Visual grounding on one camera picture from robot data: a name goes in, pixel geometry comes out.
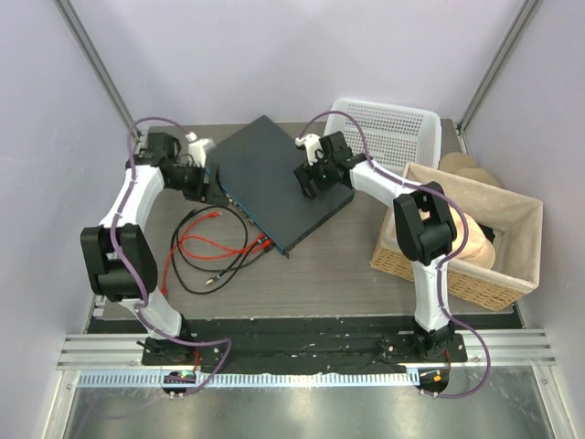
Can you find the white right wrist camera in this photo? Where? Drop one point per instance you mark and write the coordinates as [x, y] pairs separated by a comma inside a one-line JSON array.
[[311, 145]]

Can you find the dark network switch box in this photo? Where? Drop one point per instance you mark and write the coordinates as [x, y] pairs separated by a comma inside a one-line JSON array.
[[255, 169]]

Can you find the peach hat in basket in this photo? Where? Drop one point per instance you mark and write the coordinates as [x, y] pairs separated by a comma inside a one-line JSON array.
[[478, 250]]

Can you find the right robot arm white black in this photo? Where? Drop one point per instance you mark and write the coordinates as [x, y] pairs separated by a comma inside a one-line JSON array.
[[423, 225]]

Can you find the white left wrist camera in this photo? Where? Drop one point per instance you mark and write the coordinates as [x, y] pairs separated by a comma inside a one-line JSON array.
[[198, 148]]

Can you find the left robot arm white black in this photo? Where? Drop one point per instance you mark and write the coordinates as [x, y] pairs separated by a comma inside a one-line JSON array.
[[118, 260]]

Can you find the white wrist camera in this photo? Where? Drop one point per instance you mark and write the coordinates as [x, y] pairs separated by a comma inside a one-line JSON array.
[[311, 145], [198, 148]]

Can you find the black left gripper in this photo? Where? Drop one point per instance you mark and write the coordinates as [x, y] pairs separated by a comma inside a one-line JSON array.
[[205, 192]]

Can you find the black cloth in basket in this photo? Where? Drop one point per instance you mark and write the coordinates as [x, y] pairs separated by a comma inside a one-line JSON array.
[[488, 232]]

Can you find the aluminium rail frame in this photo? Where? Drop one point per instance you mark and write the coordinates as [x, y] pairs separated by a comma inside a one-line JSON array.
[[496, 383]]

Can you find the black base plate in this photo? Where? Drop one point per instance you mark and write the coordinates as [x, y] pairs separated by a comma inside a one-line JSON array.
[[276, 337]]

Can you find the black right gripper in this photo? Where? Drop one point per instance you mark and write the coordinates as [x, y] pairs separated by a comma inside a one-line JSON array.
[[305, 174]]

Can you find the white perforated plastic basket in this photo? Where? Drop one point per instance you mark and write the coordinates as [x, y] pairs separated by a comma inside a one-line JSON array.
[[396, 135]]

